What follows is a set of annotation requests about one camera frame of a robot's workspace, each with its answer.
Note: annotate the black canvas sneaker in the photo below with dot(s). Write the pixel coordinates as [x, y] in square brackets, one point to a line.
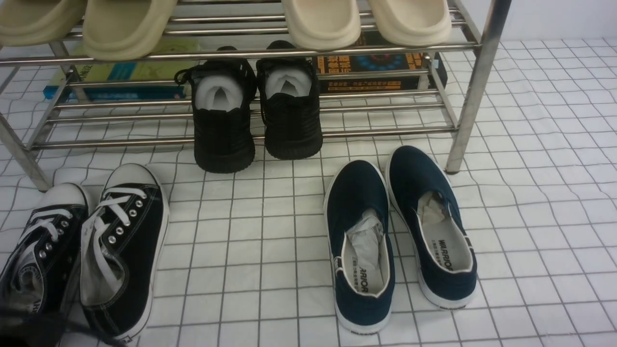
[39, 276]
[120, 245]

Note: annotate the silver metal shoe rack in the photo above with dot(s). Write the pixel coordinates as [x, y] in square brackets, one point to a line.
[70, 96]

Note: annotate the navy slip-on shoe left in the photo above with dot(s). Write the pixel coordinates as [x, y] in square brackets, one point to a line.
[356, 212]

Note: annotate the navy slip-on shoe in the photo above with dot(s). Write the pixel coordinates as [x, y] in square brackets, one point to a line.
[356, 212]
[422, 195]

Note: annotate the black knit sneaker right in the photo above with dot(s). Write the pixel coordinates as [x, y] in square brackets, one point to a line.
[290, 107]

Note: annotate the black knit sneaker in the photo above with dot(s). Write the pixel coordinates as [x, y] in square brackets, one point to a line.
[222, 91]
[290, 107]

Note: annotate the black knit sneaker left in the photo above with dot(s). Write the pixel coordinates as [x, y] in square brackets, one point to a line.
[222, 91]

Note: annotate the cream foam slipper left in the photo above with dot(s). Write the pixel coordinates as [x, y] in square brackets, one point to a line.
[322, 25]

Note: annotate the cream foam slipper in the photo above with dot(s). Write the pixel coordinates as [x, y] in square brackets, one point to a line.
[322, 25]
[412, 22]

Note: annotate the black orange box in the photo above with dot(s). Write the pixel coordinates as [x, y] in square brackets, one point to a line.
[371, 73]

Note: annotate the navy slip-on shoe right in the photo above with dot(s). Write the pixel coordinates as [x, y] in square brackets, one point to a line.
[422, 195]

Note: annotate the cream foam slipper right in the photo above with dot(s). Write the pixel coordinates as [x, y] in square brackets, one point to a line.
[412, 22]

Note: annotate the green blue box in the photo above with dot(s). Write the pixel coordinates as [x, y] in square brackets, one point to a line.
[133, 72]

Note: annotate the olive foam slipper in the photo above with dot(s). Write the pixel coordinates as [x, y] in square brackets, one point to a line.
[124, 30]
[34, 22]

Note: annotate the olive foam slipper far left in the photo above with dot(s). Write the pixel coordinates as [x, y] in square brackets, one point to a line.
[34, 22]

